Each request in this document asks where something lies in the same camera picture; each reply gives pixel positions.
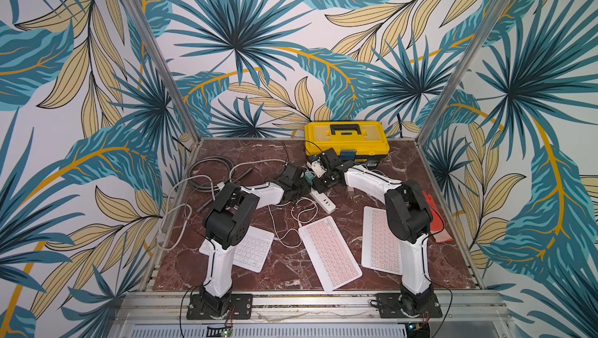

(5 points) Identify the teal USB charger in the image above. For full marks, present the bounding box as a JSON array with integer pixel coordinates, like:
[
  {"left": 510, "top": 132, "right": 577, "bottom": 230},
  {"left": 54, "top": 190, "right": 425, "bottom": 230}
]
[{"left": 305, "top": 171, "right": 315, "bottom": 185}]

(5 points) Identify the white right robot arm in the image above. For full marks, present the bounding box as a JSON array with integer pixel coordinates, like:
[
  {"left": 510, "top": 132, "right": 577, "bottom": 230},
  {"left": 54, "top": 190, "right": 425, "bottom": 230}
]
[{"left": 308, "top": 149, "right": 437, "bottom": 318}]

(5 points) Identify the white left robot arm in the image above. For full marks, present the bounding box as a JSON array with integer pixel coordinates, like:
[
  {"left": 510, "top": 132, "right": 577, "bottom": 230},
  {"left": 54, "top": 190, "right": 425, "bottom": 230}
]
[{"left": 199, "top": 164, "right": 310, "bottom": 316}]

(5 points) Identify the white keyboard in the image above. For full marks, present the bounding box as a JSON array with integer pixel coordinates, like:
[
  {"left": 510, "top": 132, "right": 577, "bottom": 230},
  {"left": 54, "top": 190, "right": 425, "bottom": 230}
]
[{"left": 199, "top": 225, "right": 275, "bottom": 274}]

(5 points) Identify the right pink keyboard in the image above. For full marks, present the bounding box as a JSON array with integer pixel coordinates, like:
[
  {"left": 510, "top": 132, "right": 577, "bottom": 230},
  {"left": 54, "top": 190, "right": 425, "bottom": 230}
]
[{"left": 361, "top": 207, "right": 403, "bottom": 276}]

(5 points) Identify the pink keyboard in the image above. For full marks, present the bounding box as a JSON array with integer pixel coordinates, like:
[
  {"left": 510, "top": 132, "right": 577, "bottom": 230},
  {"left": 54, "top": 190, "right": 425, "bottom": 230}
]
[
  {"left": 298, "top": 217, "right": 363, "bottom": 293},
  {"left": 361, "top": 207, "right": 403, "bottom": 276}
]

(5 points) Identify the middle pink keyboard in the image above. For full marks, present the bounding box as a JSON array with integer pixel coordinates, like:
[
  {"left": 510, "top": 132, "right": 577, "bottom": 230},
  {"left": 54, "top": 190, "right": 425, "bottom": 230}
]
[{"left": 298, "top": 217, "right": 363, "bottom": 293}]

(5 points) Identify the white power strip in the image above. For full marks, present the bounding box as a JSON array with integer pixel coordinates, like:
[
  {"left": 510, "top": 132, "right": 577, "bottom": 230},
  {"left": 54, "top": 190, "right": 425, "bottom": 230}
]
[{"left": 310, "top": 189, "right": 336, "bottom": 214}]

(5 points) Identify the yellow black toolbox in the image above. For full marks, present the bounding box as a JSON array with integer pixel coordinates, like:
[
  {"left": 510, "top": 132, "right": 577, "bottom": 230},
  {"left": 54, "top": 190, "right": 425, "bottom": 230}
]
[{"left": 305, "top": 121, "right": 390, "bottom": 161}]

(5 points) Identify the red glove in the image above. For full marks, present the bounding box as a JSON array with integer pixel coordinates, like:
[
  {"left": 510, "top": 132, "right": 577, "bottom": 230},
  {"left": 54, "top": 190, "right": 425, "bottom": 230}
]
[{"left": 422, "top": 191, "right": 454, "bottom": 243}]

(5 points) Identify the white power strip cord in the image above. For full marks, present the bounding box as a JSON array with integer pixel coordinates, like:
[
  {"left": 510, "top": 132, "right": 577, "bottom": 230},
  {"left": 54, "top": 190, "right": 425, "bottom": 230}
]
[{"left": 156, "top": 156, "right": 291, "bottom": 251}]

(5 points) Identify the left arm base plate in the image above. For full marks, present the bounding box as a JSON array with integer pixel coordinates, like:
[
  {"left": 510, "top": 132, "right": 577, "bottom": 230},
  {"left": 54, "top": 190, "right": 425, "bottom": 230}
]
[{"left": 185, "top": 294, "right": 253, "bottom": 320}]

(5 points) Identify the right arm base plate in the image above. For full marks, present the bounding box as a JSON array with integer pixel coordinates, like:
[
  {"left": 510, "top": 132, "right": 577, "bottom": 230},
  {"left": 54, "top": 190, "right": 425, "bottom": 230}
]
[{"left": 372, "top": 293, "right": 443, "bottom": 319}]

